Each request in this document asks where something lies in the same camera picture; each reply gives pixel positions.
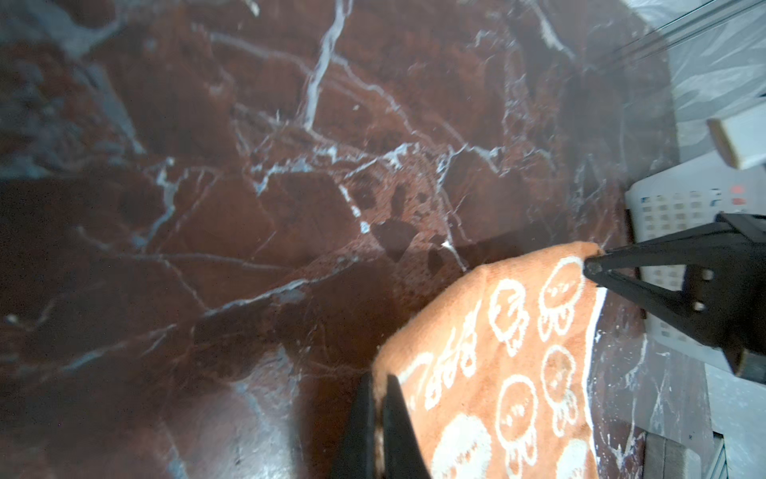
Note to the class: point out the blue cream Doraemon towel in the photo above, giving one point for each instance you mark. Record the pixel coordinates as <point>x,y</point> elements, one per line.
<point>739,137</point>

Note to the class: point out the orange patterned towel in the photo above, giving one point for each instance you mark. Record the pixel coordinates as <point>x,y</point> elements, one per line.
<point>494,372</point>

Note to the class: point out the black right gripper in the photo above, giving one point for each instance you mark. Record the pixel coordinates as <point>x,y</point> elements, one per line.
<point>722,301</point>

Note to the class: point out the white plastic basket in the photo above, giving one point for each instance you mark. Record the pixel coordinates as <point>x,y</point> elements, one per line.
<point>678,203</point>

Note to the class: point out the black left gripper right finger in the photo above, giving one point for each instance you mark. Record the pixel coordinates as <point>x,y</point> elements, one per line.
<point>402,455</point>

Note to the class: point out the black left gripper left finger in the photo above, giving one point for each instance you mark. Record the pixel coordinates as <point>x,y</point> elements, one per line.
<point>356,455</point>

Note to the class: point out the grey stone block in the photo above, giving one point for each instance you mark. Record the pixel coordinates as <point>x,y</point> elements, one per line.
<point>667,459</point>

